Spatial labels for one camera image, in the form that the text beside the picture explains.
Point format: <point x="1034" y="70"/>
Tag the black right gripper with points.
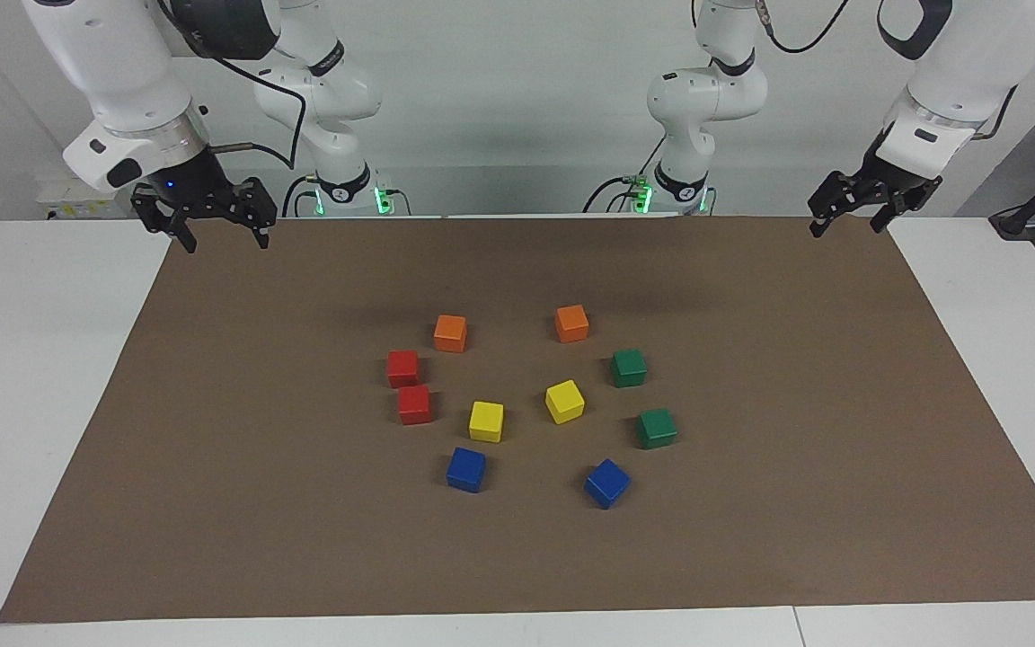
<point x="194" y="184"/>

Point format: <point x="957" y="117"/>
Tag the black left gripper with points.
<point x="895" y="175"/>

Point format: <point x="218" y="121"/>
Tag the red wooden block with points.
<point x="402" y="368"/>
<point x="414" y="405"/>

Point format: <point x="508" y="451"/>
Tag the green wooden block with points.
<point x="658" y="429"/>
<point x="629" y="368"/>

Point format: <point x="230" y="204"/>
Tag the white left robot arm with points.
<point x="958" y="81"/>

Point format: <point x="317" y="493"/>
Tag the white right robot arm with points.
<point x="122" y="72"/>

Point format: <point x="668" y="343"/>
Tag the white power strip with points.
<point x="68" y="193"/>

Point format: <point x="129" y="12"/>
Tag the orange wooden block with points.
<point x="571" y="323"/>
<point x="450" y="333"/>

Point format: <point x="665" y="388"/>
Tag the yellow wooden block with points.
<point x="564" y="402"/>
<point x="486" y="421"/>

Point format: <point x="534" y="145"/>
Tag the brown table mat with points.
<point x="751" y="539"/>

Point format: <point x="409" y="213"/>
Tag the blue wooden block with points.
<point x="465" y="470"/>
<point x="606" y="483"/>

